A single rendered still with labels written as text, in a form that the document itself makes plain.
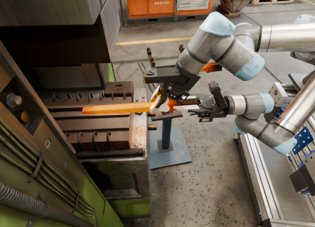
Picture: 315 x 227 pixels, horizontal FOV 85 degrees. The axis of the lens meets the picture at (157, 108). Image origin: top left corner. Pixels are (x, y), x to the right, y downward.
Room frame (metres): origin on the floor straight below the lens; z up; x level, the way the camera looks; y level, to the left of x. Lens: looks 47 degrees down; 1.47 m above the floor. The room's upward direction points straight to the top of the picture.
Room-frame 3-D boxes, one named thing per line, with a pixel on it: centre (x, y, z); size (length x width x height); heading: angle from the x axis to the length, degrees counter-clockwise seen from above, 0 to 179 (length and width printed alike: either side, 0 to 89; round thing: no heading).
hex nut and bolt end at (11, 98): (0.21, 0.25, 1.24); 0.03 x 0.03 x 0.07; 3
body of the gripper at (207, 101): (0.45, -0.21, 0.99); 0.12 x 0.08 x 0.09; 93
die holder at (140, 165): (0.46, 0.32, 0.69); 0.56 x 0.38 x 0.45; 93
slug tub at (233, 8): (4.59, -1.71, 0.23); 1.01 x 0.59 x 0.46; 9
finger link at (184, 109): (0.43, -0.10, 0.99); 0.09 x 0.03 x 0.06; 96
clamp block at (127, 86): (0.59, 0.17, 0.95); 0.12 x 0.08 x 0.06; 93
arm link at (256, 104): (0.46, -0.37, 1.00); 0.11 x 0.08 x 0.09; 93
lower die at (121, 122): (0.40, 0.31, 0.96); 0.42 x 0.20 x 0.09; 93
